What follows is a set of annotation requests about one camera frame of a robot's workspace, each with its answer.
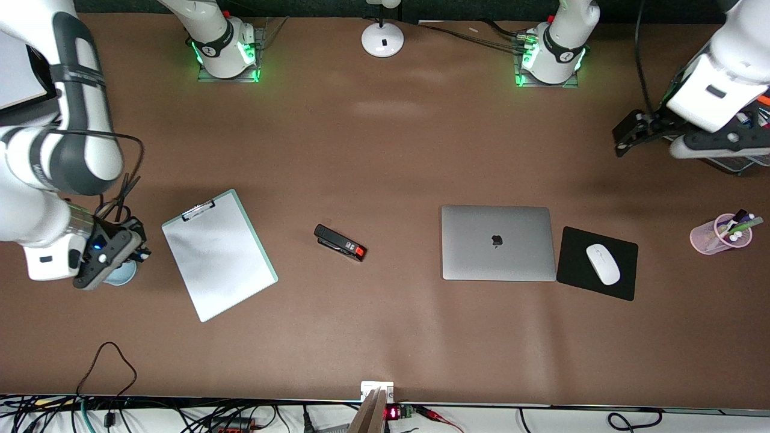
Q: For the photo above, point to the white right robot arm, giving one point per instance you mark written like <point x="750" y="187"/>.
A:
<point x="78" y="150"/>

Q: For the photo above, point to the green marker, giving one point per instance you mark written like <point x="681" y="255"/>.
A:
<point x="749" y="225"/>

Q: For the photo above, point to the white computer mouse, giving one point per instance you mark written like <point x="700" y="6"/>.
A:
<point x="603" y="264"/>

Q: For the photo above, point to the white round stand base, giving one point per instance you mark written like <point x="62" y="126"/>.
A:
<point x="382" y="41"/>

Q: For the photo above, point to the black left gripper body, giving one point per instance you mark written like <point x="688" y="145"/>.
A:
<point x="657" y="124"/>

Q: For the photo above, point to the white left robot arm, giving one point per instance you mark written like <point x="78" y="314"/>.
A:
<point x="562" y="45"/>

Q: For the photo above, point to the black marker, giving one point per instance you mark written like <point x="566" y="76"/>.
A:
<point x="735" y="218"/>

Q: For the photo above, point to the red display module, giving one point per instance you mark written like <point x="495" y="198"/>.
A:
<point x="394" y="413"/>

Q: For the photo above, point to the silver laptop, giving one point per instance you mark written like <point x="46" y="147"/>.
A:
<point x="499" y="258"/>

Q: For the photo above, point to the light blue mesh cup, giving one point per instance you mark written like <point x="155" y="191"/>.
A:
<point x="123" y="275"/>

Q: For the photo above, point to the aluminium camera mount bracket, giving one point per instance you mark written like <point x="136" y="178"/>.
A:
<point x="376" y="394"/>

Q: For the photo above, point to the pink transparent pen cup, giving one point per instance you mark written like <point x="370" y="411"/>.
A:
<point x="704" y="237"/>

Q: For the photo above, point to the white paper sheet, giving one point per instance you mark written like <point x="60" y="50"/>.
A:
<point x="222" y="264"/>

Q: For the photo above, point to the black stapler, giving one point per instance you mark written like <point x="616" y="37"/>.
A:
<point x="337" y="242"/>

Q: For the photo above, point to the teal clipboard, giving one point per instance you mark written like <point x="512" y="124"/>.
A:
<point x="264" y="264"/>

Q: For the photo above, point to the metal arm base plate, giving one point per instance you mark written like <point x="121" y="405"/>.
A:
<point x="258" y="36"/>
<point x="522" y="81"/>

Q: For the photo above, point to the black mesh tray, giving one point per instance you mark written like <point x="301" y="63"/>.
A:
<point x="731" y="163"/>

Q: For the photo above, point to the orange black power strip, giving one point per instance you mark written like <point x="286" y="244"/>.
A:
<point x="231" y="426"/>

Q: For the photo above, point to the black mouse pad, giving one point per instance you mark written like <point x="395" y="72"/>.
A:
<point x="571" y="270"/>

